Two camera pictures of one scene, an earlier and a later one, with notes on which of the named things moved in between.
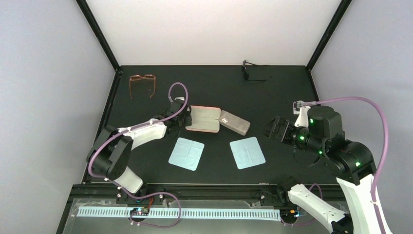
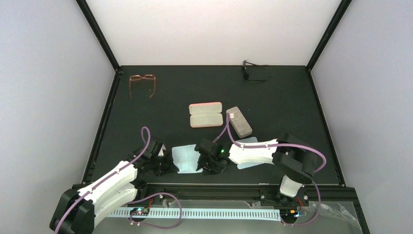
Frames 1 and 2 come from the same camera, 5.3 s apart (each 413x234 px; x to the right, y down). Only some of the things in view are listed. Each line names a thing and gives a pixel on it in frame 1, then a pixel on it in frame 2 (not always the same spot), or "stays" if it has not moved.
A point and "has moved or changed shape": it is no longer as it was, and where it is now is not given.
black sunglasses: x=246 y=73 stays
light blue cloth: x=186 y=153 has moved or changed shape
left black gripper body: x=187 y=122 to x=160 y=166
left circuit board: x=140 y=211 stays
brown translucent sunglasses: x=136 y=77 stays
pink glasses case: x=205 y=119 has moved or changed shape
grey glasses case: x=234 y=123 has moved or changed shape
